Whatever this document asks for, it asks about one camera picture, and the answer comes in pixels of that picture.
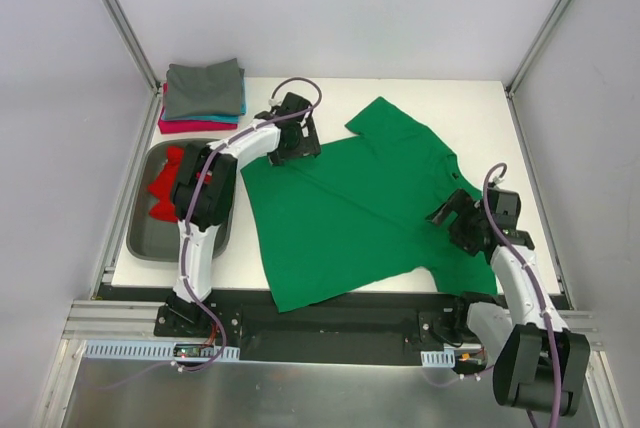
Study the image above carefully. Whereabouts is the green t-shirt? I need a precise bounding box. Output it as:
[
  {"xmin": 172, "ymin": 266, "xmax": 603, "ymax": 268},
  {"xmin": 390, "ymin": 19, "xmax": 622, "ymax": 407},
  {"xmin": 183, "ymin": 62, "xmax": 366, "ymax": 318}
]
[{"xmin": 242, "ymin": 98, "xmax": 497, "ymax": 312}]

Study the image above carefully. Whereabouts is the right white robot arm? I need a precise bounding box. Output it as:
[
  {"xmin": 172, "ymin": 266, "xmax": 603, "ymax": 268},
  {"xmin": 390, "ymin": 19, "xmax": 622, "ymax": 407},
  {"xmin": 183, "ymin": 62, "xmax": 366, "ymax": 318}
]
[{"xmin": 427, "ymin": 186, "xmax": 591, "ymax": 423}]

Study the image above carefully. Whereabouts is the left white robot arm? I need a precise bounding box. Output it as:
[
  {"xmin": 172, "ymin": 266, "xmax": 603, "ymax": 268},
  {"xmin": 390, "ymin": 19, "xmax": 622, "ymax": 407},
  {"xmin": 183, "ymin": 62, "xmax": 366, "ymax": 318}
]
[{"xmin": 166, "ymin": 92, "xmax": 321, "ymax": 337}]

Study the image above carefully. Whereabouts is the folded teal t-shirt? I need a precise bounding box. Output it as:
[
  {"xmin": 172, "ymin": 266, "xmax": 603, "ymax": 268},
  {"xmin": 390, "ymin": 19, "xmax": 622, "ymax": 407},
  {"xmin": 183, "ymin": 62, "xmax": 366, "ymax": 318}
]
[{"xmin": 202, "ymin": 79, "xmax": 247, "ymax": 124}]

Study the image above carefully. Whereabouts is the folded grey t-shirt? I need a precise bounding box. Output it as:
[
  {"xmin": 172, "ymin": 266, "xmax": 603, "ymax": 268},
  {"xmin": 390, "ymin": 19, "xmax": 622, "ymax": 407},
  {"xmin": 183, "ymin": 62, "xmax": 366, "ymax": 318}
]
[{"xmin": 164, "ymin": 58, "xmax": 244, "ymax": 120}]

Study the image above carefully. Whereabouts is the folded magenta t-shirt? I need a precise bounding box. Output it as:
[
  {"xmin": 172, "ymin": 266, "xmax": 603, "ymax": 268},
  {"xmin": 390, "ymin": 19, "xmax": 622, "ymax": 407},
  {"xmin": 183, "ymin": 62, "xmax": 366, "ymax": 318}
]
[{"xmin": 157, "ymin": 99, "xmax": 247, "ymax": 135}]

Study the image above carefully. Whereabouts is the red t-shirt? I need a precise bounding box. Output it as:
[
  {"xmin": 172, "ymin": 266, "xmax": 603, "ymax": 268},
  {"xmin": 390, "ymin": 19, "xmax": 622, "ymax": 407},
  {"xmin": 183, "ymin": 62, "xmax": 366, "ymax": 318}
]
[{"xmin": 148, "ymin": 145, "xmax": 184, "ymax": 223}]

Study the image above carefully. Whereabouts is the grey plastic tray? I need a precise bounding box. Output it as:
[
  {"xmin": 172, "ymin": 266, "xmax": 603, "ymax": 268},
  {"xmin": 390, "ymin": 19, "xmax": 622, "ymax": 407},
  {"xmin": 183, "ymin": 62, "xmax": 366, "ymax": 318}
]
[{"xmin": 126, "ymin": 138, "xmax": 207, "ymax": 263}]

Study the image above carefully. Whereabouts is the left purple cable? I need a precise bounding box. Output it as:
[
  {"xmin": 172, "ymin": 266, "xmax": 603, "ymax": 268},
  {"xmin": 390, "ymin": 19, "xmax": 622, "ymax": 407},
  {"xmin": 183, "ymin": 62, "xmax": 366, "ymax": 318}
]
[{"xmin": 177, "ymin": 76, "xmax": 324, "ymax": 344}]

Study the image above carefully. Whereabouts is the right white cable duct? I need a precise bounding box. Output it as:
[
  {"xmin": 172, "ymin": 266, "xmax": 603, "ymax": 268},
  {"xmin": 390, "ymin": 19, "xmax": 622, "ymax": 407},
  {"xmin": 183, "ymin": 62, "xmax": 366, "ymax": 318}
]
[{"xmin": 420, "ymin": 349, "xmax": 456, "ymax": 369}]

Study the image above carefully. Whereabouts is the white cable duct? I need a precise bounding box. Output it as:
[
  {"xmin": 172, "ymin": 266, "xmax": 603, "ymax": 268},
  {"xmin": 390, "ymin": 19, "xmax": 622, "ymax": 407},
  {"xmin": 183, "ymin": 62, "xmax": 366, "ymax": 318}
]
[
  {"xmin": 84, "ymin": 340, "xmax": 240, "ymax": 363},
  {"xmin": 420, "ymin": 349, "xmax": 456, "ymax": 369}
]

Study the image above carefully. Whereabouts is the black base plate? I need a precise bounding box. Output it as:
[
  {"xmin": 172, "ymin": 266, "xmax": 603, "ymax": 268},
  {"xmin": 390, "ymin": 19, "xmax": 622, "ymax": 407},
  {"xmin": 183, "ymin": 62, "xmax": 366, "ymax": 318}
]
[{"xmin": 94, "ymin": 282, "xmax": 506, "ymax": 367}]

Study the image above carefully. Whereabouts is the left aluminium frame post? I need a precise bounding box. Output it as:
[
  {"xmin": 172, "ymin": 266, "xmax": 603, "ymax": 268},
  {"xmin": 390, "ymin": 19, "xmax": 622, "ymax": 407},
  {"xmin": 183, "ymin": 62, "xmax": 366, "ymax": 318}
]
[{"xmin": 101, "ymin": 0, "xmax": 160, "ymax": 93}]

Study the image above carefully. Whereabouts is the aluminium frame post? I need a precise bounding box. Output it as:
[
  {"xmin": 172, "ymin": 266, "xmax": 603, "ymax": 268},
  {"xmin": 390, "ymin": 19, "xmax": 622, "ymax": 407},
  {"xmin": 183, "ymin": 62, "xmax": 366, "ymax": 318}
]
[
  {"xmin": 505, "ymin": 0, "xmax": 575, "ymax": 99},
  {"xmin": 101, "ymin": 0, "xmax": 160, "ymax": 93}
]

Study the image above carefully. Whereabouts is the right aluminium frame post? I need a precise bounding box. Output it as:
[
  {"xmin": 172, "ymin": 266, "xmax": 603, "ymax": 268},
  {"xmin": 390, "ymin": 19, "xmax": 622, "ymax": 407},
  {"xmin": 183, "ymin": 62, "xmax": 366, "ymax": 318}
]
[{"xmin": 505, "ymin": 0, "xmax": 575, "ymax": 99}]

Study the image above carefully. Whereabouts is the aluminium front rail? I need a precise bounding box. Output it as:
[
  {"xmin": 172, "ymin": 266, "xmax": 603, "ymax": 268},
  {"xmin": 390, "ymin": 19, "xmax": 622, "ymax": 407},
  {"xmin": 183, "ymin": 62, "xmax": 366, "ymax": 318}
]
[{"xmin": 63, "ymin": 300, "xmax": 604, "ymax": 351}]

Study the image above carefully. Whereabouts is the left white cable duct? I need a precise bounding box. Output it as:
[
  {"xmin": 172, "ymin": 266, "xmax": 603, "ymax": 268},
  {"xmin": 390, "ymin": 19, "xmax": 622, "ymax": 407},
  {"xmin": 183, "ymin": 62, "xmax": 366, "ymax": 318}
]
[{"xmin": 84, "ymin": 340, "xmax": 240, "ymax": 363}]

